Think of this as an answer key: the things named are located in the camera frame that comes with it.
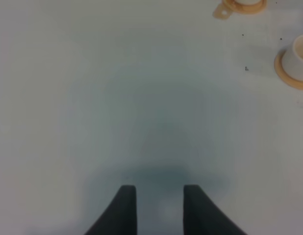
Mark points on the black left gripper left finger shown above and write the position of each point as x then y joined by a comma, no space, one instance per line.
120,217

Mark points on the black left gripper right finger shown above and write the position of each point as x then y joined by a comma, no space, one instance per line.
202,217

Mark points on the near orange coaster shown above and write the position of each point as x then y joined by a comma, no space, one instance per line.
283,75

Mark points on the orange coaster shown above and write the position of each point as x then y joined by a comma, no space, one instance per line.
283,75
227,7

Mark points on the near white teacup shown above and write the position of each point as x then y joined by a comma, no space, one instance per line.
292,60

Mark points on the white teacup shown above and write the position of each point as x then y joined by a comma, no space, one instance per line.
247,2
292,60

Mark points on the far orange coaster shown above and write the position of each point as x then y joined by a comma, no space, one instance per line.
227,7

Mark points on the far white teacup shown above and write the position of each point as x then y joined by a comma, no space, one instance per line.
247,2

